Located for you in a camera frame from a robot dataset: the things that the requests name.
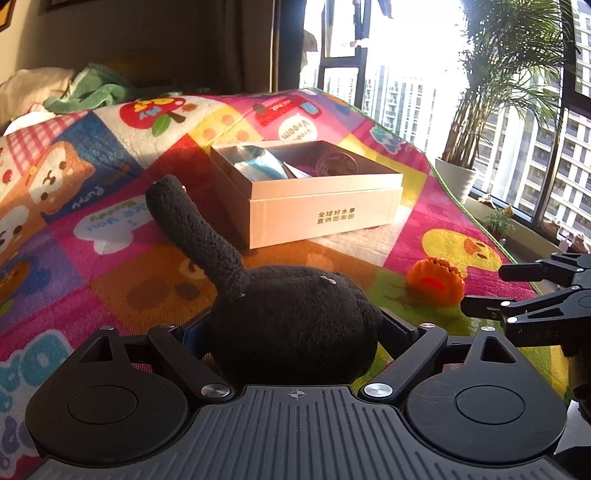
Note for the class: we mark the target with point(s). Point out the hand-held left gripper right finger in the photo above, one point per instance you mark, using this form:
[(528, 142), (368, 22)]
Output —
[(397, 330)]

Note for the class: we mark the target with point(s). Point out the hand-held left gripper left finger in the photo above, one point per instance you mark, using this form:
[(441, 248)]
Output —
[(189, 339)]

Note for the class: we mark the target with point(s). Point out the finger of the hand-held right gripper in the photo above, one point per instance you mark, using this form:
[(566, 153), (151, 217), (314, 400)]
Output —
[(549, 318), (554, 270)]

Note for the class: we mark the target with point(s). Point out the orange plastic toy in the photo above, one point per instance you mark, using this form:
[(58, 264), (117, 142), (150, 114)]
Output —
[(434, 284)]

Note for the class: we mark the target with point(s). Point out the black plush toy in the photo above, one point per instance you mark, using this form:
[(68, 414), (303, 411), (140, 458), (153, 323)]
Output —
[(286, 323)]

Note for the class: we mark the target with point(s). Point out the white cardboard box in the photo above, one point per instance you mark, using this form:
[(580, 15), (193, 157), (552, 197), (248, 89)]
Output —
[(323, 217)]

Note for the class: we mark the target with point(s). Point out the pink toy net scoop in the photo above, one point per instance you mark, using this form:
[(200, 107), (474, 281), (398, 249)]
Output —
[(337, 164)]

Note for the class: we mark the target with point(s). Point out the blue wet wipes packet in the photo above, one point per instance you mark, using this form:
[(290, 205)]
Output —
[(265, 166)]

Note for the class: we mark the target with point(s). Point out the small potted plant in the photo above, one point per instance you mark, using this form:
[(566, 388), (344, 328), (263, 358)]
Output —
[(498, 222)]

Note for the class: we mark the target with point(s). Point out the colourful printed play mat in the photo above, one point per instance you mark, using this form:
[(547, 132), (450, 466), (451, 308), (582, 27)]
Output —
[(115, 230)]

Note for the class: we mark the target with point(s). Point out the white plant pot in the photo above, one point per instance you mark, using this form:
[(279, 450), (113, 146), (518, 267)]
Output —
[(457, 180)]

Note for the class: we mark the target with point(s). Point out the tall palm plant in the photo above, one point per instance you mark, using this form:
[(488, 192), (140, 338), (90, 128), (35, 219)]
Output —
[(508, 46)]

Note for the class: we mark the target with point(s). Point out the green cloth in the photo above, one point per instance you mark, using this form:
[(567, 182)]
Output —
[(92, 90)]

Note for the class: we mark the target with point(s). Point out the white pillow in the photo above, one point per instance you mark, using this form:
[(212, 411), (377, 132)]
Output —
[(27, 121)]

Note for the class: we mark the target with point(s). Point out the beige pillow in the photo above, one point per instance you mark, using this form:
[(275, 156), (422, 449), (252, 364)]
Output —
[(32, 87)]

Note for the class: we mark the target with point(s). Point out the brown curtain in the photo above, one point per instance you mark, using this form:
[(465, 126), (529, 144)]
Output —
[(258, 41)]

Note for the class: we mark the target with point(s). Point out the hanging clothes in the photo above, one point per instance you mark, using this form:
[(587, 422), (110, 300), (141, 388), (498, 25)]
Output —
[(371, 18)]

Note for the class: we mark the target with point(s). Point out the dark framed picture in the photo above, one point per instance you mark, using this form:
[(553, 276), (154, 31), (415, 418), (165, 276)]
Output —
[(71, 4)]

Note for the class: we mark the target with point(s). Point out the black window frame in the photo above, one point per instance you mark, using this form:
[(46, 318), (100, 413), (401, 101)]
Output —
[(361, 69)]

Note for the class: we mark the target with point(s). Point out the red picture in gold frame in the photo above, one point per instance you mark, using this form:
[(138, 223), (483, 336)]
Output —
[(5, 14)]

